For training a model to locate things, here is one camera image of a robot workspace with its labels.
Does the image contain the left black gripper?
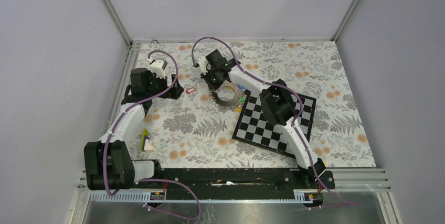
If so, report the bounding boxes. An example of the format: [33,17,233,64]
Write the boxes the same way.
[146,70,183,99]

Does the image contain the red key tag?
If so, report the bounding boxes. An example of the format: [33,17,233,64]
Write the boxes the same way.
[185,87,196,94]

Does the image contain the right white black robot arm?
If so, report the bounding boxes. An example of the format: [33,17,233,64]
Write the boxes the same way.
[193,50,330,191]

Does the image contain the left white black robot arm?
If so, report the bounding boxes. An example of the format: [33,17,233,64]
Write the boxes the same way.
[83,68,184,191]

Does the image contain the floral patterned table mat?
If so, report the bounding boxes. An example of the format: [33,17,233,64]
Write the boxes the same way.
[126,40,376,168]

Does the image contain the yellow purple white small object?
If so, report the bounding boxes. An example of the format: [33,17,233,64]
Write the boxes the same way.
[139,129,155,152]

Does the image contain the black white checkerboard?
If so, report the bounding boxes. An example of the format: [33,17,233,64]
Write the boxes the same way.
[232,90,316,158]

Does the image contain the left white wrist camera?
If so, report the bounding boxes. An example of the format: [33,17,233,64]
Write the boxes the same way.
[149,58,167,79]

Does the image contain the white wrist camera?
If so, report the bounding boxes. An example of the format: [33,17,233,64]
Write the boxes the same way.
[149,58,167,79]
[193,56,212,75]

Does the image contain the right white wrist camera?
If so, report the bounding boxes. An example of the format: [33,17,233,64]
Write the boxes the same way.
[193,56,212,75]

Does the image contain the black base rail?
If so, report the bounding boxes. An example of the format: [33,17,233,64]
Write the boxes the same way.
[133,168,335,201]

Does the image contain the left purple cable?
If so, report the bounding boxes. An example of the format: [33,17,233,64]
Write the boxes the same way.
[101,50,203,221]

